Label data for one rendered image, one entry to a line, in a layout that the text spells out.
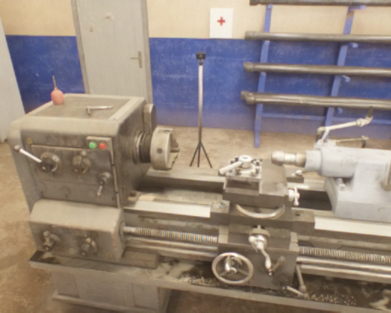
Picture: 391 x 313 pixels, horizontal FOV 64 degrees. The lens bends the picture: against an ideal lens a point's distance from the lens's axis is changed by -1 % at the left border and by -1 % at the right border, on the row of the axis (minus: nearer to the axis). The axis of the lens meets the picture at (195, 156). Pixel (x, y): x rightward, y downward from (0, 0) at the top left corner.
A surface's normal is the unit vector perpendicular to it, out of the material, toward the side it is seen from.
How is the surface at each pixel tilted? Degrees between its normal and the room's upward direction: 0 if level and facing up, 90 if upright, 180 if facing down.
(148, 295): 90
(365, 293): 0
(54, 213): 32
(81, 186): 90
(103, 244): 90
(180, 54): 90
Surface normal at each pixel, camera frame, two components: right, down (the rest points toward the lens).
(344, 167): -0.17, 0.39
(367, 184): -0.16, 0.13
